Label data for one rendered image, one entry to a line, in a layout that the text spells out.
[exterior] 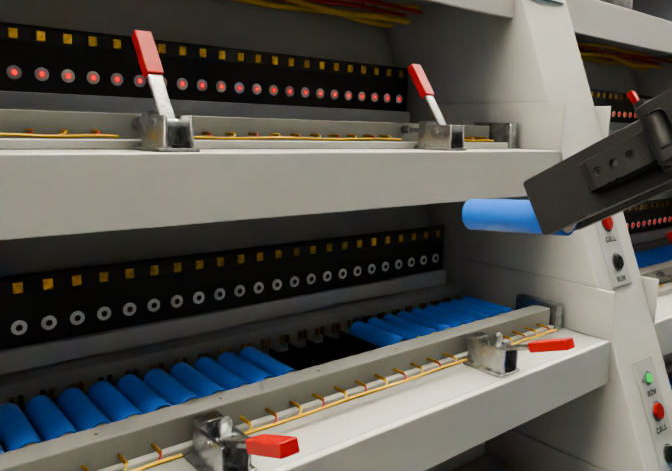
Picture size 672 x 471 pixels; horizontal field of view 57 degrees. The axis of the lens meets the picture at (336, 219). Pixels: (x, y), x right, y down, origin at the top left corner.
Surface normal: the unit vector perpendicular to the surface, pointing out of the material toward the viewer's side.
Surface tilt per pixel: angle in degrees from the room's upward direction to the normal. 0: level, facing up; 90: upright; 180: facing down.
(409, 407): 21
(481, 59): 90
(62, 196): 111
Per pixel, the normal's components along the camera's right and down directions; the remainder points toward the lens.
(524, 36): -0.77, 0.07
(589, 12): 0.63, 0.13
